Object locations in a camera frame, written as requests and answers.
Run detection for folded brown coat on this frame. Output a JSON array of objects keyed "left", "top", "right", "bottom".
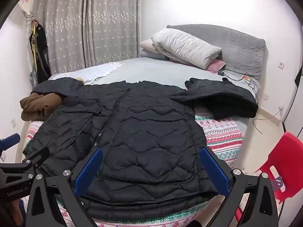
[{"left": 20, "top": 93, "right": 62, "bottom": 121}]

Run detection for pink pillow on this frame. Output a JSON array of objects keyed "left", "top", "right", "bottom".
[{"left": 139, "top": 38, "right": 160, "bottom": 54}]

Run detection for grey star patterned curtain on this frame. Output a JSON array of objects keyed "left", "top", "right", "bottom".
[{"left": 33, "top": 0, "right": 140, "bottom": 74}]

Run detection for black hanging clothes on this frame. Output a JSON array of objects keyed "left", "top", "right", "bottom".
[{"left": 29, "top": 23, "right": 51, "bottom": 84}]

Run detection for grey padded headboard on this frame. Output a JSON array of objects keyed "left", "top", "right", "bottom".
[{"left": 167, "top": 24, "right": 266, "bottom": 80}]

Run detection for pink cloth under quilt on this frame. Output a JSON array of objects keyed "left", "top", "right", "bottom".
[{"left": 206, "top": 59, "right": 226, "bottom": 74}]

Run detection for white wall socket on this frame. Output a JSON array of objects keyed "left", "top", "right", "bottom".
[{"left": 278, "top": 61, "right": 284, "bottom": 70}]

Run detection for patterned red green bedspread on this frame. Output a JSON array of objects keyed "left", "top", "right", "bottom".
[{"left": 23, "top": 108, "right": 244, "bottom": 227}]

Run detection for black garment on bed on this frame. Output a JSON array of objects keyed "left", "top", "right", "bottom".
[{"left": 171, "top": 78, "right": 258, "bottom": 120}]

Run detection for beige folded quilt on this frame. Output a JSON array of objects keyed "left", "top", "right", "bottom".
[{"left": 151, "top": 28, "right": 221, "bottom": 70}]

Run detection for red plastic chair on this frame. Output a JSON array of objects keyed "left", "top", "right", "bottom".
[{"left": 258, "top": 132, "right": 302, "bottom": 203}]

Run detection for black charger with cables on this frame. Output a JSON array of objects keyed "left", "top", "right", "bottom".
[{"left": 217, "top": 70, "right": 259, "bottom": 101}]

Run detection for black quilted puffer jacket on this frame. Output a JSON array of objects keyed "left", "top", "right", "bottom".
[{"left": 24, "top": 78, "right": 217, "bottom": 221}]

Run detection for yellow coat rack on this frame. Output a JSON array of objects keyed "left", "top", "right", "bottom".
[{"left": 30, "top": 19, "right": 38, "bottom": 73}]

